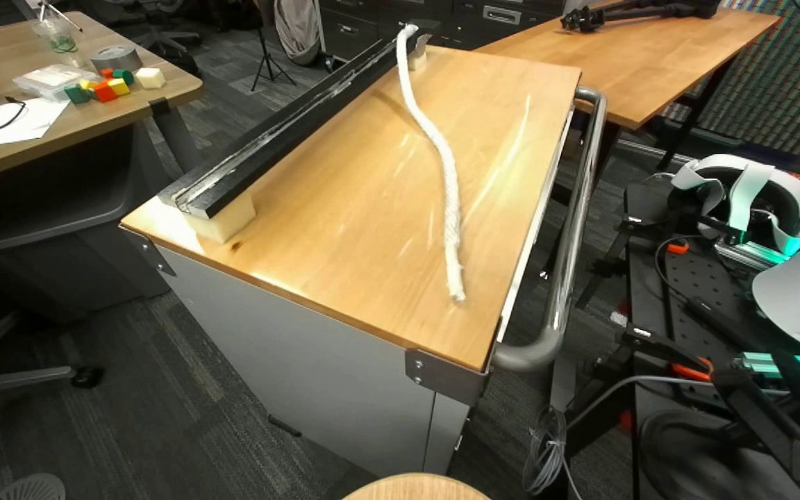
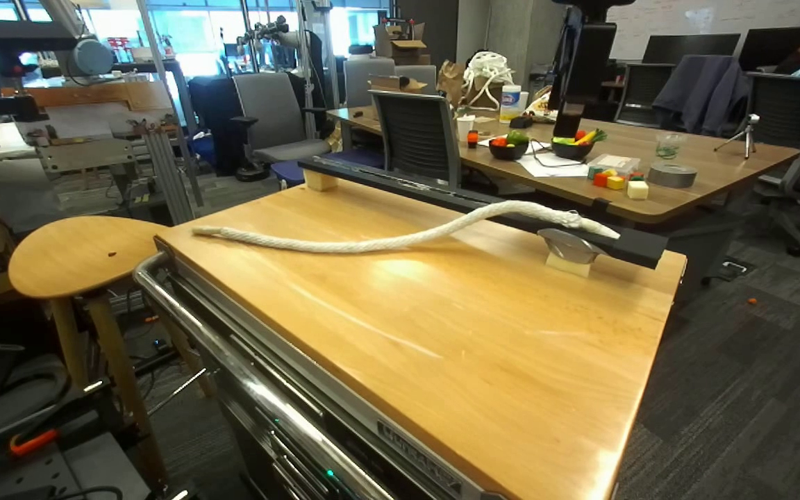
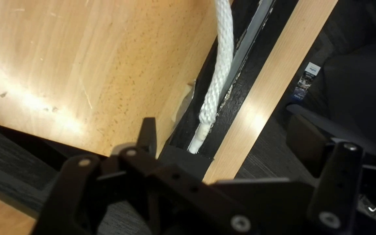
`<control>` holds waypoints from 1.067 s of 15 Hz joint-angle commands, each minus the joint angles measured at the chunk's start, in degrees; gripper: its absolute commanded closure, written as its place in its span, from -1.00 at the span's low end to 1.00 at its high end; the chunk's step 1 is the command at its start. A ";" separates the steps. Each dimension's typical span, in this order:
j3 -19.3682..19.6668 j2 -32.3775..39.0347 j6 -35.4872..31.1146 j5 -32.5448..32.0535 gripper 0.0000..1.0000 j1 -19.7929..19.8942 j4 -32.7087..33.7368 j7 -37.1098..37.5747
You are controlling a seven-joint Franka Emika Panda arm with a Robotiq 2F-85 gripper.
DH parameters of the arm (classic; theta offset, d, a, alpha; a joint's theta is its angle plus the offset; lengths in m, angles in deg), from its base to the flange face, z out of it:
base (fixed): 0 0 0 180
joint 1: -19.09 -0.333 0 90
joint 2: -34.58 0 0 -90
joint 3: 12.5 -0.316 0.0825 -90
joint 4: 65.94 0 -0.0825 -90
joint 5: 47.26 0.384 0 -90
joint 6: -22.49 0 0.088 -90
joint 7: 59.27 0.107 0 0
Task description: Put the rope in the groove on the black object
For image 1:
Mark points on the black storage cabinet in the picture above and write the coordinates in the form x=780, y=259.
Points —
x=438, y=19

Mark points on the yellow toy block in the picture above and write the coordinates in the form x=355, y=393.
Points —
x=122, y=86

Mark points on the grey mesh office chair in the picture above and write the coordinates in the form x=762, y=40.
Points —
x=22, y=380

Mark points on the cream toy block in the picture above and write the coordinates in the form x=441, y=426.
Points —
x=151, y=79

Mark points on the white VR headset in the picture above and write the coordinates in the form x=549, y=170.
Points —
x=742, y=199

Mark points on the long black grooved bar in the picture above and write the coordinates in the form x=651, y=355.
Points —
x=262, y=148

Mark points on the grey duct tape roll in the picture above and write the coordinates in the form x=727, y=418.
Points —
x=116, y=59

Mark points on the black tripod lying flat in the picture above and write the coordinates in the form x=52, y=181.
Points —
x=640, y=12

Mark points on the cream foam block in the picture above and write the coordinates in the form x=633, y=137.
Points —
x=416, y=59
x=224, y=222

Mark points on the green toy block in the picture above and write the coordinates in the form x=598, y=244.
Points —
x=80, y=93

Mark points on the black floor tripod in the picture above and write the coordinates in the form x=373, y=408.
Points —
x=266, y=47

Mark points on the grey fabric bag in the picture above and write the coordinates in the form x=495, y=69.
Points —
x=299, y=30

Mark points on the wooden work table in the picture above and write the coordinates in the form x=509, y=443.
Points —
x=640, y=56

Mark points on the wooden office desk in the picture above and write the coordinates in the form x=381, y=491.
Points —
x=95, y=123

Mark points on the steel tool cart wooden top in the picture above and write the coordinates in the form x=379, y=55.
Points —
x=326, y=370

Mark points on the red toy block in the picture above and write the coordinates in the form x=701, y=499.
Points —
x=105, y=93

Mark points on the white plastic container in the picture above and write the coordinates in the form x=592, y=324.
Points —
x=49, y=81

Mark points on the black clamp orange grip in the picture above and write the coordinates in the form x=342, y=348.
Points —
x=688, y=370
x=673, y=249

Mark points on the round wooden stool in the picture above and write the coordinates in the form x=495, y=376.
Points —
x=419, y=488

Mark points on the clear plastic cup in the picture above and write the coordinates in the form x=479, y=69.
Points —
x=56, y=34

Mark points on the white paper sheets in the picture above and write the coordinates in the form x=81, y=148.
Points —
x=1, y=122

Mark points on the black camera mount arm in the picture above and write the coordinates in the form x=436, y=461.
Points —
x=770, y=418

